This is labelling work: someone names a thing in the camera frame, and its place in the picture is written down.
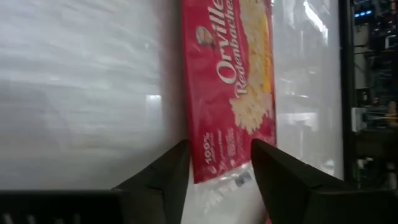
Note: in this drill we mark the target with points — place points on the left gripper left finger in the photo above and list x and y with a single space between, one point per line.
168 180

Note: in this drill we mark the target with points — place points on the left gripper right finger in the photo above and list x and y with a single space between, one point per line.
280 180

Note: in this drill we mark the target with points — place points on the red popcorn bag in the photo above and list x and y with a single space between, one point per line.
217 124

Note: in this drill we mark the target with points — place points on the dark equipment shelf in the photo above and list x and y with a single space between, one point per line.
376 62

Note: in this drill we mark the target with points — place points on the black aluminium table frame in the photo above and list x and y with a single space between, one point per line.
346 93

